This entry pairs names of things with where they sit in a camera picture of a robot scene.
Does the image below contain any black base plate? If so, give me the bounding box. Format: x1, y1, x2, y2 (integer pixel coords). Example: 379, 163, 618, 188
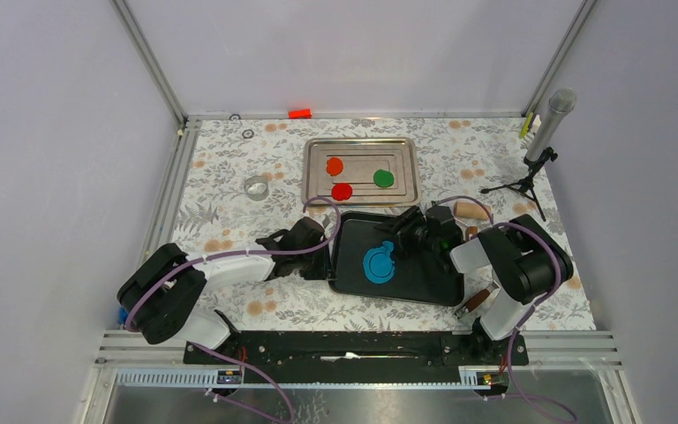
217, 330, 508, 384

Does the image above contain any red dough disc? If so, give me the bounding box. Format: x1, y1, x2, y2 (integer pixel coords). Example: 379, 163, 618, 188
331, 183, 353, 201

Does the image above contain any yellow marker pen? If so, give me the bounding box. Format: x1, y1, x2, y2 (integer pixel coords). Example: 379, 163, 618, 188
519, 112, 534, 139

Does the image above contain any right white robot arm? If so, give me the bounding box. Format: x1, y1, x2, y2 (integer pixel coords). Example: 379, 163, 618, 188
362, 204, 573, 364

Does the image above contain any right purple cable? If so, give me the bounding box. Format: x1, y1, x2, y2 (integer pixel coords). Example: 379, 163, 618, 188
432, 195, 577, 424

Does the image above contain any grey microphone on tripod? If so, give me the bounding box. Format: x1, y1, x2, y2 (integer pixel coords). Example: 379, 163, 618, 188
479, 87, 577, 221

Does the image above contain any small glass bowl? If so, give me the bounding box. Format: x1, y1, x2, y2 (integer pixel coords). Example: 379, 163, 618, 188
244, 175, 269, 201

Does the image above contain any orange block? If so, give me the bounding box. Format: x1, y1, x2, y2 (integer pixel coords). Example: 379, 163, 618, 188
288, 109, 313, 119

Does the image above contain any blue dough piece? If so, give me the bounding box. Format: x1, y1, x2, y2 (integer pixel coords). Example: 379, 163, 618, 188
362, 240, 396, 284

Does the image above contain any brown handled tool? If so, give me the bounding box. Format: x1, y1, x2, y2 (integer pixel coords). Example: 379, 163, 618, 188
454, 284, 499, 319

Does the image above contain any green dough disc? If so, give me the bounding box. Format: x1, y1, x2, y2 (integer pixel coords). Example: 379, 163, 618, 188
373, 169, 396, 188

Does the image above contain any silver metal tray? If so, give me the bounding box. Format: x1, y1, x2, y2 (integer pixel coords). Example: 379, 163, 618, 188
301, 137, 421, 207

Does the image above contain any floral tablecloth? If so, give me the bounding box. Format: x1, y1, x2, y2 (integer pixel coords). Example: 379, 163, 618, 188
171, 118, 569, 331

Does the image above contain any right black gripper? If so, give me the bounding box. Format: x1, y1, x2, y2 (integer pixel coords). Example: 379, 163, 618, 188
374, 205, 440, 258

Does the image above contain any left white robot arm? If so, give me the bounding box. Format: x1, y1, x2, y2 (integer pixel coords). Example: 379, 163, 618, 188
117, 216, 328, 363

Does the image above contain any wooden dough roller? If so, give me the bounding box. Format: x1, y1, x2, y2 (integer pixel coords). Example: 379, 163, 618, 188
454, 201, 492, 241

